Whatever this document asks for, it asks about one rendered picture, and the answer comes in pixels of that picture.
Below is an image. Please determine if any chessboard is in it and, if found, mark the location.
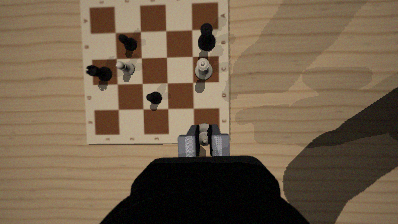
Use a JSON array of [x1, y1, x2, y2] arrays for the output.
[[80, 0, 229, 144]]

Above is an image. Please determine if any white pawn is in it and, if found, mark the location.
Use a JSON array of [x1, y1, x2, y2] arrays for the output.
[[116, 61, 135, 75]]

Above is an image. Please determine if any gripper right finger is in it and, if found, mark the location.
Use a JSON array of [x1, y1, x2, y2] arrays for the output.
[[209, 124, 230, 156]]

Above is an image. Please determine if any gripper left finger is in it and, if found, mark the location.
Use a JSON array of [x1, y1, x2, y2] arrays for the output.
[[178, 125, 200, 157]]

